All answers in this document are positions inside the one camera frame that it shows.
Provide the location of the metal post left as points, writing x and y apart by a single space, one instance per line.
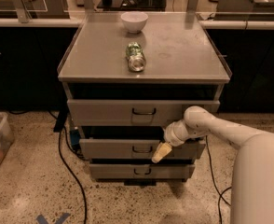
22 13

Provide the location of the grey drawer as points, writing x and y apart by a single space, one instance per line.
137 149
132 112
144 171

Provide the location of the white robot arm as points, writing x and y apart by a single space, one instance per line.
252 193

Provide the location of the grey top drawer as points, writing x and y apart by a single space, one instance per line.
132 112

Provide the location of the white bowl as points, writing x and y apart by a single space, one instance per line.
134 21

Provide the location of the blue box behind cabinet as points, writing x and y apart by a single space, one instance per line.
74 139

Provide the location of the grey drawer cabinet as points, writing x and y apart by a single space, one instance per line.
181 64

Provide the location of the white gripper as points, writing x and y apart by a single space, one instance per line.
171 137

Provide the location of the grey bottom drawer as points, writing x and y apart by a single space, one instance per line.
144 171

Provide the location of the green soda can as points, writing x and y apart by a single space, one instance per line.
135 57

